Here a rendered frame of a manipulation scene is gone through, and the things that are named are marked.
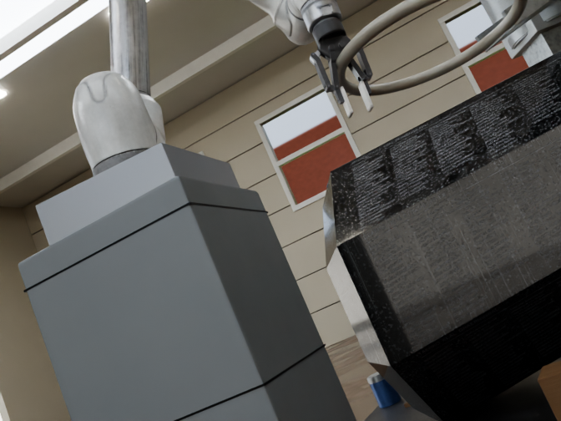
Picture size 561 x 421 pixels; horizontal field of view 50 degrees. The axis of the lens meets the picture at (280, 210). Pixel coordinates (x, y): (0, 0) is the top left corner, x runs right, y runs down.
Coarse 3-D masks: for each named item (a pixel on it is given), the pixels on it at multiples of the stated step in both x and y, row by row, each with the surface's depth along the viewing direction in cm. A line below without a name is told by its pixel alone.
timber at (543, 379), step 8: (544, 368) 145; (552, 368) 142; (560, 368) 139; (544, 376) 139; (552, 376) 137; (560, 376) 136; (544, 384) 138; (552, 384) 137; (560, 384) 136; (544, 392) 138; (552, 392) 137; (560, 392) 136; (552, 400) 137; (560, 400) 136; (552, 408) 137; (560, 408) 136; (560, 416) 136
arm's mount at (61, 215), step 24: (120, 168) 117; (144, 168) 115; (168, 168) 113; (192, 168) 122; (216, 168) 134; (72, 192) 120; (96, 192) 118; (120, 192) 116; (144, 192) 115; (48, 216) 122; (72, 216) 120; (96, 216) 118; (48, 240) 121
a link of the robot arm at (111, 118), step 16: (96, 80) 133; (112, 80) 133; (128, 80) 137; (80, 96) 132; (96, 96) 131; (112, 96) 131; (128, 96) 133; (80, 112) 132; (96, 112) 130; (112, 112) 130; (128, 112) 131; (144, 112) 135; (80, 128) 132; (96, 128) 129; (112, 128) 129; (128, 128) 130; (144, 128) 133; (96, 144) 129; (112, 144) 128; (128, 144) 129; (144, 144) 131; (96, 160) 130
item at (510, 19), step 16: (416, 0) 125; (432, 0) 125; (384, 16) 128; (400, 16) 127; (512, 16) 148; (368, 32) 131; (496, 32) 155; (352, 48) 135; (480, 48) 161; (336, 64) 142; (448, 64) 167; (400, 80) 169; (416, 80) 169
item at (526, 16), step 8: (528, 0) 155; (536, 0) 156; (544, 0) 157; (552, 0) 166; (528, 8) 154; (536, 8) 155; (544, 8) 174; (504, 16) 152; (528, 16) 154; (496, 24) 165; (520, 24) 162; (488, 32) 163; (512, 32) 166; (496, 40) 157; (488, 48) 160
